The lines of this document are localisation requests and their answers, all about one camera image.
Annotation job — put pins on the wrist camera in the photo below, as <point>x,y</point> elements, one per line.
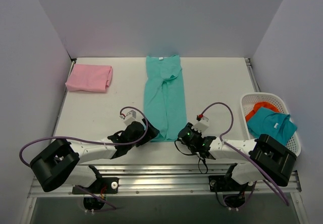
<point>129,117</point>
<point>202,123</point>

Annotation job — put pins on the folded pink t shirt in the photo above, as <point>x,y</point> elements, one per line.
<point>89,78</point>

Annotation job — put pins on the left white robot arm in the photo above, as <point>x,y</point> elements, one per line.
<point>63,161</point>

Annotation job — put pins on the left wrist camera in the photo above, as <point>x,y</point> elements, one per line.
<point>129,117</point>

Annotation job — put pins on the teal blue t shirt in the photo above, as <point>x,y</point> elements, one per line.
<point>276,125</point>

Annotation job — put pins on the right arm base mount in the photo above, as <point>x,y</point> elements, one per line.
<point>229,193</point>

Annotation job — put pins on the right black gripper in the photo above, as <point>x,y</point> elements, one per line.
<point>184,133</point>

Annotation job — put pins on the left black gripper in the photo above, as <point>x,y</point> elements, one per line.
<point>147,130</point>

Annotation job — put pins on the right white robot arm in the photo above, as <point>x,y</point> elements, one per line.
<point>263,156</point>

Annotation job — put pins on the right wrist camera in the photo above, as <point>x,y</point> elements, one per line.
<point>202,123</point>

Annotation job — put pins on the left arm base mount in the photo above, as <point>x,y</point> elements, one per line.
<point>98,191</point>

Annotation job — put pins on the mint green t shirt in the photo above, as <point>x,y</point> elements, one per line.
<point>164,97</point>

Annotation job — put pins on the white plastic basket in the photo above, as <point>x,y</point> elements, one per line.
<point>250,103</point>

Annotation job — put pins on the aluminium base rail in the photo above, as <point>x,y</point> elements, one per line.
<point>154,180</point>

